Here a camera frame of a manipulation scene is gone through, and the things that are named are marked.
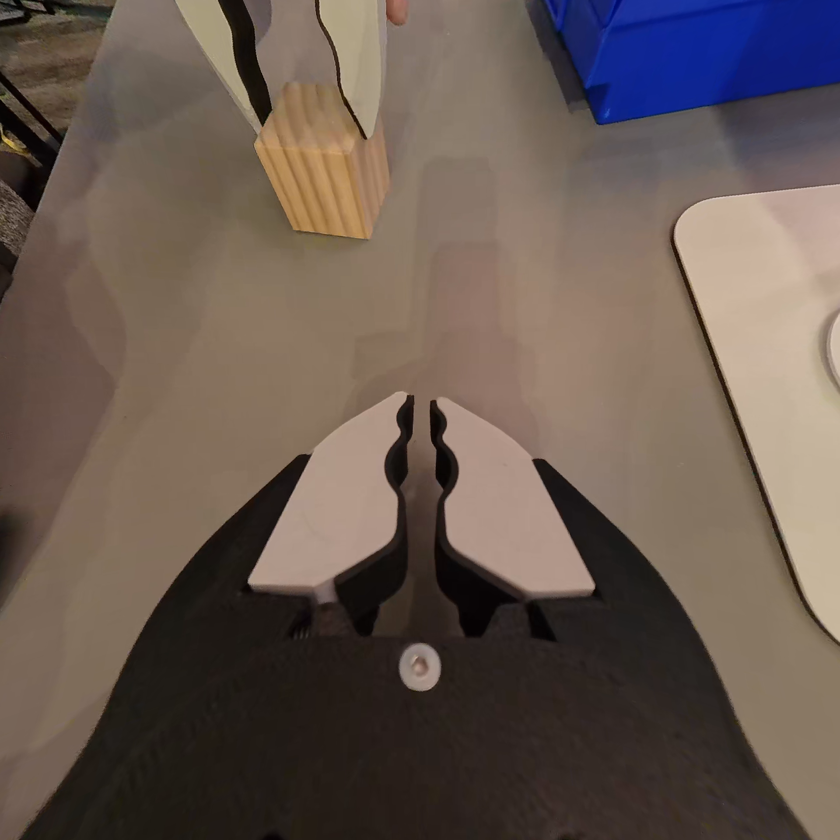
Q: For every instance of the large plain wooden cube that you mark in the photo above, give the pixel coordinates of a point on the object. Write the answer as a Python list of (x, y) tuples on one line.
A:
[(321, 190)]

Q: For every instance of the black metal frame legs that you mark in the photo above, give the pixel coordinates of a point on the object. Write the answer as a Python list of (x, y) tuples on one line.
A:
[(36, 113)]

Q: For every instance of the blue plastic bin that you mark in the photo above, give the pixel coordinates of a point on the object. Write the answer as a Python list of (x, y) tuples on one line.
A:
[(709, 59)]

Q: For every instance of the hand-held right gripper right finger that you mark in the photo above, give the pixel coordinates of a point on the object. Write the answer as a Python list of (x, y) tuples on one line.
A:
[(512, 525)]

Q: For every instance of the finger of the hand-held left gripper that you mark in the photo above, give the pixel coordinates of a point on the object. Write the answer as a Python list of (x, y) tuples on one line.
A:
[(213, 33), (361, 52)]

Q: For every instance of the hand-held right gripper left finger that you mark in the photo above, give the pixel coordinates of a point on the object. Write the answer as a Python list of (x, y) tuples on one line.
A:
[(328, 518)]

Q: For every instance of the person's left hand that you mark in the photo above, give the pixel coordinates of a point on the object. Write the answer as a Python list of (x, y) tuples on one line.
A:
[(397, 10)]

